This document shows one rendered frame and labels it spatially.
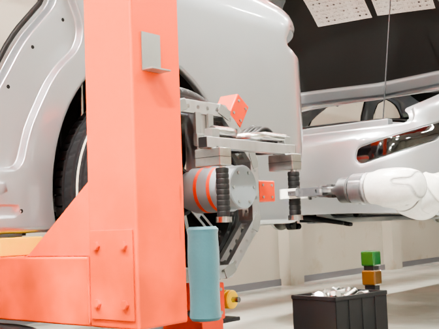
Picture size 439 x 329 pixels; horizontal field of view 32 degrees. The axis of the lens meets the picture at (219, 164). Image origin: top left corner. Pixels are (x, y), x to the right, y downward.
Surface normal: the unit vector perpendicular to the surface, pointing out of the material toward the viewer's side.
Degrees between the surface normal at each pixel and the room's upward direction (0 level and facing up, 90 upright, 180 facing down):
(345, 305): 90
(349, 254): 90
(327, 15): 142
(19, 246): 90
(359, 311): 90
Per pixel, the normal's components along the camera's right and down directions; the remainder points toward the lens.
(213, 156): -0.64, -0.04
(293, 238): 0.79, -0.08
